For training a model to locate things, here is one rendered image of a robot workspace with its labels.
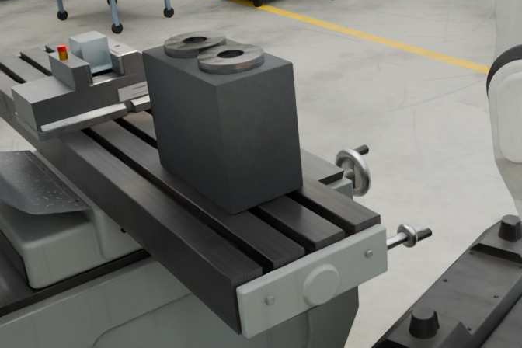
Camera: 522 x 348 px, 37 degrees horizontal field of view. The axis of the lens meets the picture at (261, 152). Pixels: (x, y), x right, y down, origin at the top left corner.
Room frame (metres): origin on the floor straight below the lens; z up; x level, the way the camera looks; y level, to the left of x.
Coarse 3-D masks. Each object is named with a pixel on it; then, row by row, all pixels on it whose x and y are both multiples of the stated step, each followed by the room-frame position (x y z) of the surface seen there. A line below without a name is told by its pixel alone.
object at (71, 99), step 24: (72, 72) 1.32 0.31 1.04; (96, 72) 1.42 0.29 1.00; (144, 72) 1.39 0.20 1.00; (24, 96) 1.32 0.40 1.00; (48, 96) 1.31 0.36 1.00; (72, 96) 1.32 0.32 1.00; (96, 96) 1.34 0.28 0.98; (120, 96) 1.36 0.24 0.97; (144, 96) 1.38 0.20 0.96; (24, 120) 1.34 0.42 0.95; (48, 120) 1.29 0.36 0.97; (72, 120) 1.31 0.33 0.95; (96, 120) 1.32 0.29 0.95
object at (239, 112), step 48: (192, 48) 1.05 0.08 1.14; (240, 48) 1.03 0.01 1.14; (192, 96) 0.99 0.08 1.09; (240, 96) 0.94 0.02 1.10; (288, 96) 0.98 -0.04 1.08; (192, 144) 1.01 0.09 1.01; (240, 144) 0.94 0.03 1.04; (288, 144) 0.98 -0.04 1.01; (240, 192) 0.94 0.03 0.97; (288, 192) 0.98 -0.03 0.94
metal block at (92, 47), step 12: (72, 36) 1.42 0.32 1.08; (84, 36) 1.41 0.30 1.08; (96, 36) 1.40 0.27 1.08; (72, 48) 1.41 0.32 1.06; (84, 48) 1.37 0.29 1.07; (96, 48) 1.38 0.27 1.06; (108, 48) 1.39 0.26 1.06; (84, 60) 1.37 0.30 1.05; (96, 60) 1.38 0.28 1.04; (108, 60) 1.39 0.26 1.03
